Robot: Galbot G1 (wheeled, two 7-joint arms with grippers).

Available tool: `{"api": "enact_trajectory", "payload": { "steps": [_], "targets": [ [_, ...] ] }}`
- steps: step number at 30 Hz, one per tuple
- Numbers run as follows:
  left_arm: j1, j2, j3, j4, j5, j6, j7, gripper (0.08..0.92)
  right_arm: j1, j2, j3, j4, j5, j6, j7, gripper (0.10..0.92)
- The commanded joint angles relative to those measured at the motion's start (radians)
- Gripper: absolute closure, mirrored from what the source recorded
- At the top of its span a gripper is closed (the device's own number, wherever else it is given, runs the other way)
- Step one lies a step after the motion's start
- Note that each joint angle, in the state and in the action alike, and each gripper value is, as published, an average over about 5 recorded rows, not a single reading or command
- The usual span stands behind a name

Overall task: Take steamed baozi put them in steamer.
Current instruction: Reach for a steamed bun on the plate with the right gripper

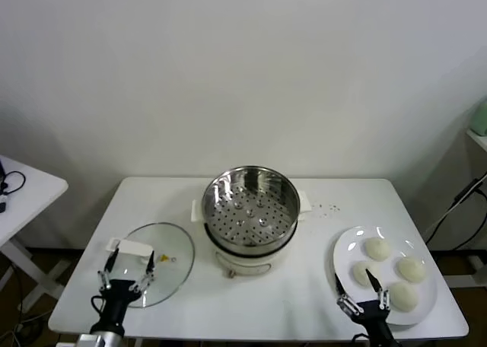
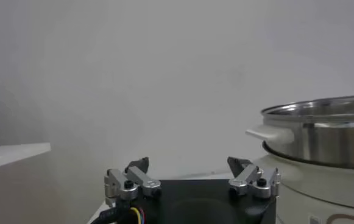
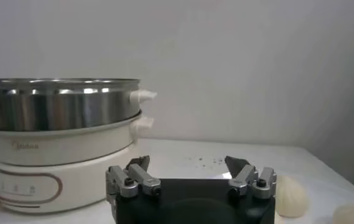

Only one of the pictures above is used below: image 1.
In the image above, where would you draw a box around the stainless steel steamer basket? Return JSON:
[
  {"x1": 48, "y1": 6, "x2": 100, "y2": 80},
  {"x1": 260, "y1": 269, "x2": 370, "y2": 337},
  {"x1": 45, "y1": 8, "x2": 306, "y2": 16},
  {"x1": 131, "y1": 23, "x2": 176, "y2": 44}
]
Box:
[{"x1": 189, "y1": 165, "x2": 314, "y2": 257}]

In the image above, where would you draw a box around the white shelf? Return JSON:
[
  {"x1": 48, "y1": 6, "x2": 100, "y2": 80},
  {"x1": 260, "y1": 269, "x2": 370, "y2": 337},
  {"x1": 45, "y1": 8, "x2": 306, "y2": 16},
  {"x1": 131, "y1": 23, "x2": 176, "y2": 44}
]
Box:
[{"x1": 466, "y1": 129, "x2": 487, "y2": 152}]

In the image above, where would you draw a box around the black power cable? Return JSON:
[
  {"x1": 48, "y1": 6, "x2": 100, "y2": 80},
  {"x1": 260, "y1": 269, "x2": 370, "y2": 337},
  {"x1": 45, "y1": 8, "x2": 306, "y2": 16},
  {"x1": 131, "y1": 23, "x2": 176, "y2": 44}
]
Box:
[{"x1": 422, "y1": 171, "x2": 487, "y2": 251}]

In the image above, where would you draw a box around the white electric cooker base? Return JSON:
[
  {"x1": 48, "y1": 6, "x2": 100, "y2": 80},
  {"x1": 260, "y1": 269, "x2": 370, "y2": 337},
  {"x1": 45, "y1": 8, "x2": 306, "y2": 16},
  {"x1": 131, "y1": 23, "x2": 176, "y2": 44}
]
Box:
[{"x1": 191, "y1": 205, "x2": 311, "y2": 279}]

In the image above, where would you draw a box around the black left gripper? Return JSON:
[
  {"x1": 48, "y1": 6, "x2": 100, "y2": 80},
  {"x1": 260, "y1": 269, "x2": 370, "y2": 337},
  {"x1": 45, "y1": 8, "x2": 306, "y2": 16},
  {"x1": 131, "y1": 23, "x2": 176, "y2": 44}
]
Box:
[{"x1": 90, "y1": 247, "x2": 158, "y2": 327}]

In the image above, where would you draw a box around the pale green appliance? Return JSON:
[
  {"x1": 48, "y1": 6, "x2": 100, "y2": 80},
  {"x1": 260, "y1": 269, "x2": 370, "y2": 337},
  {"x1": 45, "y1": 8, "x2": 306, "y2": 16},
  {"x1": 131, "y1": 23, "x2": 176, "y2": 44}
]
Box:
[{"x1": 468, "y1": 97, "x2": 487, "y2": 137}]

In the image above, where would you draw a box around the thin white cable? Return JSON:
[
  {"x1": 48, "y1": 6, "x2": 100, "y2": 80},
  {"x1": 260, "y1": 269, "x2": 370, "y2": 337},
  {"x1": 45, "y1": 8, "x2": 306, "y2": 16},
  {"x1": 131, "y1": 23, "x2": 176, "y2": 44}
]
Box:
[{"x1": 424, "y1": 185, "x2": 487, "y2": 241}]

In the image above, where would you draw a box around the white side table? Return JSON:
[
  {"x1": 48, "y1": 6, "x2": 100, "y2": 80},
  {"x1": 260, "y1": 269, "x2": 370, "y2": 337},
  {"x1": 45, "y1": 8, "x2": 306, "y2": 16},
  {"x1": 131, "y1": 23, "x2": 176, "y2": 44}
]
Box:
[{"x1": 0, "y1": 154, "x2": 70, "y2": 301}]

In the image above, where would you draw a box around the white round plate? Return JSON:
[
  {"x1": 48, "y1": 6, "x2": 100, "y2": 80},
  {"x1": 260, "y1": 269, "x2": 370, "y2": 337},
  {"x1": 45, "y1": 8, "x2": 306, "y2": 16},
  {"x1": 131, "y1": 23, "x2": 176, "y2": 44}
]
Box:
[{"x1": 327, "y1": 224, "x2": 438, "y2": 327}]

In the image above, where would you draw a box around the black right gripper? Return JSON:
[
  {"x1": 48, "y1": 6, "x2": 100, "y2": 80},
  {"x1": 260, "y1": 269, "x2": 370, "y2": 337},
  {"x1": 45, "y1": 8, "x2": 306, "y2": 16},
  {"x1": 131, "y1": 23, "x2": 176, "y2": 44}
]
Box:
[{"x1": 333, "y1": 268, "x2": 397, "y2": 347}]

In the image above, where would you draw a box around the glass lid with white handle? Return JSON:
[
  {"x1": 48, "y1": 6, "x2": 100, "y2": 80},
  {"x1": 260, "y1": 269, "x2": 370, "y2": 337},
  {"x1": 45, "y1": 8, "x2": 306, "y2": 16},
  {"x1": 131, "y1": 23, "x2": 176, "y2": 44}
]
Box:
[{"x1": 103, "y1": 221, "x2": 196, "y2": 309}]

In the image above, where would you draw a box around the black looped cable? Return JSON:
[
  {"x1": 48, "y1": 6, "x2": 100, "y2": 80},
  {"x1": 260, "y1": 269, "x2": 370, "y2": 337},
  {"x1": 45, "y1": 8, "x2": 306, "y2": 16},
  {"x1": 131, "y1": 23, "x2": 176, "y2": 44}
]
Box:
[{"x1": 2, "y1": 170, "x2": 27, "y2": 196}]

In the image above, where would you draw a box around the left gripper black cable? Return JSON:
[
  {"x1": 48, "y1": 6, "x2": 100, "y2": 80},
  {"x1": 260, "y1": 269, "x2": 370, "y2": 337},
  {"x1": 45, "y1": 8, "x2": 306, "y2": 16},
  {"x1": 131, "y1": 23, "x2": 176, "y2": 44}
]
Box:
[{"x1": 90, "y1": 295, "x2": 106, "y2": 320}]

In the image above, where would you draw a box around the white steamed baozi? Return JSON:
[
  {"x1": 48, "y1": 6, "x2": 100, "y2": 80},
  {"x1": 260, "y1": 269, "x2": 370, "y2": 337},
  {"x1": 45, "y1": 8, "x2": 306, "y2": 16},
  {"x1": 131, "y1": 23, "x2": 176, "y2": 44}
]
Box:
[
  {"x1": 352, "y1": 261, "x2": 381, "y2": 289},
  {"x1": 364, "y1": 237, "x2": 393, "y2": 263},
  {"x1": 390, "y1": 282, "x2": 420, "y2": 313},
  {"x1": 396, "y1": 257, "x2": 427, "y2": 285}
]

